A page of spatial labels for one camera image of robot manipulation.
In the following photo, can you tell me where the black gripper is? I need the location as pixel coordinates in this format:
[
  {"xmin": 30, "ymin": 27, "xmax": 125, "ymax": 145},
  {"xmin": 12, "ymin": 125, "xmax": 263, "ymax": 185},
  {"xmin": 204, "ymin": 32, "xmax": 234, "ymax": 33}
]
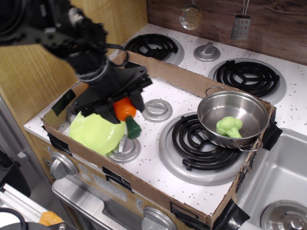
[{"xmin": 73, "ymin": 64, "xmax": 152, "ymax": 124}]

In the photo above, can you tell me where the orange toy carrot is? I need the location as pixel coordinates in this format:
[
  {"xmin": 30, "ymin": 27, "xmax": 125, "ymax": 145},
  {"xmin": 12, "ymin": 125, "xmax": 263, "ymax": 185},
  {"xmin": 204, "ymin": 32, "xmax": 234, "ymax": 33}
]
[{"xmin": 113, "ymin": 97, "xmax": 141, "ymax": 139}]

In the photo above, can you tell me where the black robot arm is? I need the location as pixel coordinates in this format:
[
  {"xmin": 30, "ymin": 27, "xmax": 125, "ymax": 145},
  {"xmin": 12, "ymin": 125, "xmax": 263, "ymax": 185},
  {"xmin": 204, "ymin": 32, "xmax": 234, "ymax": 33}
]
[{"xmin": 0, "ymin": 0, "xmax": 152, "ymax": 124}]

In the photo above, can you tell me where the light green plastic plate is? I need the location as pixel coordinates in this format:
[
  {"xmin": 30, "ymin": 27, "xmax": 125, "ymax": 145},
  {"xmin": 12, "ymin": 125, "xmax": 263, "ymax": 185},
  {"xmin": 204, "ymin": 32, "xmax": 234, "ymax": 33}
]
[{"xmin": 69, "ymin": 113, "xmax": 126, "ymax": 155}]

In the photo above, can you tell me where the silver centre stove knob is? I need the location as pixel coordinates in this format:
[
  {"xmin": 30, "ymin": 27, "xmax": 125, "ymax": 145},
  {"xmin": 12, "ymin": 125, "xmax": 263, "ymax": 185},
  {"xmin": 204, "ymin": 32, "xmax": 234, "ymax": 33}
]
[{"xmin": 142, "ymin": 99, "xmax": 173, "ymax": 123}]

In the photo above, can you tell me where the silver stove knob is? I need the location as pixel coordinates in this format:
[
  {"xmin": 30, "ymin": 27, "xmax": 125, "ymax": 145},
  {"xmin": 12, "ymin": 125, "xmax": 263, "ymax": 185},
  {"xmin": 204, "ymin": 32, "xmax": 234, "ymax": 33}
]
[
  {"xmin": 142, "ymin": 99, "xmax": 173, "ymax": 123},
  {"xmin": 193, "ymin": 42, "xmax": 221, "ymax": 62},
  {"xmin": 106, "ymin": 135, "xmax": 141, "ymax": 164}
]

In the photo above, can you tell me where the silver front stove knob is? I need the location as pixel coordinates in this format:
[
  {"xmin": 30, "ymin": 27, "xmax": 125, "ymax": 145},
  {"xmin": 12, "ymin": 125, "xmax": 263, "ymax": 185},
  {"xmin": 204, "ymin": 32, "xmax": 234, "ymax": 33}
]
[{"xmin": 106, "ymin": 135, "xmax": 141, "ymax": 164}]

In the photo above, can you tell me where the brown cardboard fence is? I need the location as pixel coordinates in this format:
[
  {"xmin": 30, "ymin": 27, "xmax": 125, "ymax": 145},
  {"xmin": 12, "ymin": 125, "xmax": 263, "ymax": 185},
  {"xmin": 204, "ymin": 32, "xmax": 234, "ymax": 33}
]
[{"xmin": 42, "ymin": 50, "xmax": 283, "ymax": 230}]

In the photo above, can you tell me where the back left black burner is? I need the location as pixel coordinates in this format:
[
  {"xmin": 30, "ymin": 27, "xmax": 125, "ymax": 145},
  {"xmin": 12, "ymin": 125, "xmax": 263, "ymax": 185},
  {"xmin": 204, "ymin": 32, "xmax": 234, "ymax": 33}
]
[{"xmin": 123, "ymin": 34, "xmax": 184, "ymax": 66}]

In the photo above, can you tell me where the front right black burner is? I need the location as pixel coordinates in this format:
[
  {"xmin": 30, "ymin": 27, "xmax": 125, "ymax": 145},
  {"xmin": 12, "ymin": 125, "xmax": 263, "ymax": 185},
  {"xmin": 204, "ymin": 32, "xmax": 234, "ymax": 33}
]
[{"xmin": 158, "ymin": 113, "xmax": 247, "ymax": 186}]

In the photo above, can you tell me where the silver oven front knob left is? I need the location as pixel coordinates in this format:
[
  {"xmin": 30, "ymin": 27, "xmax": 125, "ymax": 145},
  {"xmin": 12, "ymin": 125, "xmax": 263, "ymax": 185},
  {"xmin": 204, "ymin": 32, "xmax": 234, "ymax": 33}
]
[{"xmin": 50, "ymin": 151, "xmax": 79, "ymax": 180}]

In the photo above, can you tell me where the silver oven knob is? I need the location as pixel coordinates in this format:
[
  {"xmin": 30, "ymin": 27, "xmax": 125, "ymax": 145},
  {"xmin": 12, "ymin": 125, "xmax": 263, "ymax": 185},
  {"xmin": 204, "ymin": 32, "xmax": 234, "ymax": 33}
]
[
  {"xmin": 50, "ymin": 151, "xmax": 79, "ymax": 180},
  {"xmin": 142, "ymin": 206, "xmax": 177, "ymax": 230}
]

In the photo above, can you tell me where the silver back stove knob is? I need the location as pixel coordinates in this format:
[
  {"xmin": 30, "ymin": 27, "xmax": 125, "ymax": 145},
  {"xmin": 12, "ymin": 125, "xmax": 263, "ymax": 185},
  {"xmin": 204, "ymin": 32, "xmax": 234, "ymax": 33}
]
[{"xmin": 193, "ymin": 42, "xmax": 221, "ymax": 62}]

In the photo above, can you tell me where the green toy broccoli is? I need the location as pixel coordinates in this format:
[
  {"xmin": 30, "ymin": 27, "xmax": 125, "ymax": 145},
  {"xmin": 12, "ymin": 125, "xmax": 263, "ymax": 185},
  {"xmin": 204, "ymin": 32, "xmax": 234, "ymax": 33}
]
[{"xmin": 216, "ymin": 116, "xmax": 243, "ymax": 138}]

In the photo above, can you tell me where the hanging silver slotted spoon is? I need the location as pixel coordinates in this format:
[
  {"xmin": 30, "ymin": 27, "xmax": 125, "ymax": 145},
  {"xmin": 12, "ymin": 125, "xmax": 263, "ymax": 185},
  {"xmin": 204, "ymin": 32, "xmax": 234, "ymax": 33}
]
[{"xmin": 179, "ymin": 0, "xmax": 202, "ymax": 31}]

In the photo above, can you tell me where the silver oven front knob right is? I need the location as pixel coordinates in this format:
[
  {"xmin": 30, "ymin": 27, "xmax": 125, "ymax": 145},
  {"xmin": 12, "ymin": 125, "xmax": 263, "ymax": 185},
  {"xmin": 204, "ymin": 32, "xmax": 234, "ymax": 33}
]
[{"xmin": 142, "ymin": 206, "xmax": 177, "ymax": 230}]

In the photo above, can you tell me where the orange object bottom left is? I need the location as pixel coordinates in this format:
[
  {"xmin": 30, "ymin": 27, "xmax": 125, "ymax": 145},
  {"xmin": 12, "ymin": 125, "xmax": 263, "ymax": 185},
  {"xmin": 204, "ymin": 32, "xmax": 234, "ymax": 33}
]
[{"xmin": 38, "ymin": 211, "xmax": 63, "ymax": 226}]

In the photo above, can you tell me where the hanging silver spatula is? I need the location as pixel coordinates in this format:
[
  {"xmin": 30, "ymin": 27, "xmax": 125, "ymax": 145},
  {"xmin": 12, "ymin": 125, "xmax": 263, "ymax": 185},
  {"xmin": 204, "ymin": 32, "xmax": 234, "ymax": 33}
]
[{"xmin": 230, "ymin": 0, "xmax": 251, "ymax": 40}]

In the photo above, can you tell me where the stainless steel sink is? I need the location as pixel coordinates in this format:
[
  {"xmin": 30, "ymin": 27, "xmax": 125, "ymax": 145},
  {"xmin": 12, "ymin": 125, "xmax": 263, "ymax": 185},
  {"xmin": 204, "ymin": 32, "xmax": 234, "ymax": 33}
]
[{"xmin": 236, "ymin": 129, "xmax": 307, "ymax": 230}]

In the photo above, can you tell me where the silver sink drain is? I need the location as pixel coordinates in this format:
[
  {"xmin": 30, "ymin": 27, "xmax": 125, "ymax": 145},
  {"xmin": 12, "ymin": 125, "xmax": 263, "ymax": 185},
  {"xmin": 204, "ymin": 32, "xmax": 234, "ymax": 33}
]
[{"xmin": 260, "ymin": 200, "xmax": 307, "ymax": 230}]

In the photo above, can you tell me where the silver oven door handle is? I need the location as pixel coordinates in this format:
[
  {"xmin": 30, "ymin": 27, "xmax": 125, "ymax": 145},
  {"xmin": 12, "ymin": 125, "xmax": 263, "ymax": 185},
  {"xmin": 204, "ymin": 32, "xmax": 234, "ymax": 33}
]
[{"xmin": 52, "ymin": 177, "xmax": 144, "ymax": 230}]

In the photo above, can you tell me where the black cable bottom left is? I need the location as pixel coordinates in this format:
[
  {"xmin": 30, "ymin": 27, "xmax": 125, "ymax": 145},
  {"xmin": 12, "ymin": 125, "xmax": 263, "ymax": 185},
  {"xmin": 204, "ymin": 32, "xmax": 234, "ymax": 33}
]
[{"xmin": 0, "ymin": 207, "xmax": 27, "ymax": 226}]

